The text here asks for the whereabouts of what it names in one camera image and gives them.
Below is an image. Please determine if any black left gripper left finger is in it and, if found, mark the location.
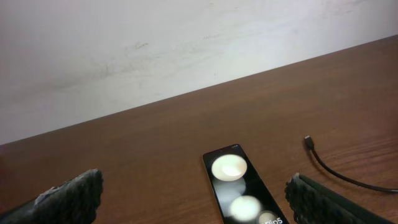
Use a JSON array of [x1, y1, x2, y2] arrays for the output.
[[1, 169, 103, 224]]

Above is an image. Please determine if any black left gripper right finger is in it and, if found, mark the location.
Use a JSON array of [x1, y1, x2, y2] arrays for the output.
[[285, 173, 394, 224]]

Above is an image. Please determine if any black and cream flip phone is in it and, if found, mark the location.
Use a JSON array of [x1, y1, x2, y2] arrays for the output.
[[203, 144, 288, 224]]

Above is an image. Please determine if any black USB charging cable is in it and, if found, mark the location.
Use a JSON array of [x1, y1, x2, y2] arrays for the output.
[[303, 135, 398, 194]]

